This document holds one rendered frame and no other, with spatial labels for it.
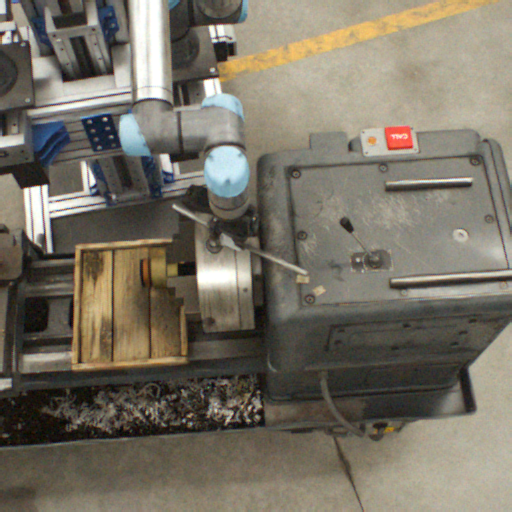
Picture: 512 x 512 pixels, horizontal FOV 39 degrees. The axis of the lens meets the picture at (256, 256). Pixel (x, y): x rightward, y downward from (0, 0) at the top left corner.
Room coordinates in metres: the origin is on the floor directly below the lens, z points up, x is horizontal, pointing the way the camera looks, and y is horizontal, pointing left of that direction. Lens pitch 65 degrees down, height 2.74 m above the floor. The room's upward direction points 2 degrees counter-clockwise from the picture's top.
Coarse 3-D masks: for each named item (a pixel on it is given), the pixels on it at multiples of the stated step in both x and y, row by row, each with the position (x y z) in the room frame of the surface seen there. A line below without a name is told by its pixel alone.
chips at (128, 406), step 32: (128, 384) 0.58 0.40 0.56; (160, 384) 0.58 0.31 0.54; (192, 384) 0.57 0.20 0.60; (224, 384) 0.57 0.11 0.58; (256, 384) 0.57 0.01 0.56; (0, 416) 0.50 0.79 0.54; (32, 416) 0.50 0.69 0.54; (64, 416) 0.50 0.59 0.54; (96, 416) 0.48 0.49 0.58; (128, 416) 0.48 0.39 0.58; (160, 416) 0.48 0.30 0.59; (192, 416) 0.47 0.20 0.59; (224, 416) 0.48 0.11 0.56; (256, 416) 0.47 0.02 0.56
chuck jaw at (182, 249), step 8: (184, 216) 0.83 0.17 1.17; (184, 224) 0.80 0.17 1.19; (192, 224) 0.80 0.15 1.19; (184, 232) 0.78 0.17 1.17; (192, 232) 0.78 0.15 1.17; (176, 240) 0.77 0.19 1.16; (184, 240) 0.77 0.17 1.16; (192, 240) 0.77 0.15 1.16; (168, 248) 0.77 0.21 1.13; (176, 248) 0.76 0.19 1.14; (184, 248) 0.76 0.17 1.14; (192, 248) 0.76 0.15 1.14; (168, 256) 0.74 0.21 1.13; (176, 256) 0.74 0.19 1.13; (184, 256) 0.74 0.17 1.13; (192, 256) 0.74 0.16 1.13
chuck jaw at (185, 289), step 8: (168, 280) 0.69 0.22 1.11; (176, 280) 0.69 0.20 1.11; (184, 280) 0.69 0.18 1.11; (192, 280) 0.69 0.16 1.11; (168, 288) 0.67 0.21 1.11; (176, 288) 0.67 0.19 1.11; (184, 288) 0.67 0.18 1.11; (192, 288) 0.67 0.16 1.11; (176, 296) 0.64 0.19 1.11; (184, 296) 0.64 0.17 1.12; (192, 296) 0.64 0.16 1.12; (184, 304) 0.62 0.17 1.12; (192, 304) 0.62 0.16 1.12; (184, 312) 0.60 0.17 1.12; (192, 312) 0.60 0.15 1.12; (200, 312) 0.60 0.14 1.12; (192, 320) 0.59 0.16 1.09; (208, 320) 0.58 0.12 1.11
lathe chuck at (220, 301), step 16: (208, 240) 0.73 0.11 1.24; (208, 256) 0.69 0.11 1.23; (224, 256) 0.69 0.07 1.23; (208, 272) 0.66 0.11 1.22; (224, 272) 0.66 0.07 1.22; (208, 288) 0.63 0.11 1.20; (224, 288) 0.63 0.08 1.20; (208, 304) 0.60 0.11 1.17; (224, 304) 0.60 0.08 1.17; (224, 320) 0.58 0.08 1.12
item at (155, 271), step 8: (152, 256) 0.76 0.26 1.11; (160, 256) 0.75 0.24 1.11; (144, 264) 0.73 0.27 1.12; (152, 264) 0.73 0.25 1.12; (160, 264) 0.73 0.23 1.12; (168, 264) 0.73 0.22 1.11; (176, 264) 0.73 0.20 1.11; (144, 272) 0.71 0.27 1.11; (152, 272) 0.71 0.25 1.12; (160, 272) 0.71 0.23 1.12; (168, 272) 0.71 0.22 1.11; (176, 272) 0.71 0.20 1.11; (144, 280) 0.69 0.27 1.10; (152, 280) 0.69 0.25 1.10; (160, 280) 0.69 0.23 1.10; (160, 288) 0.68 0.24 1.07
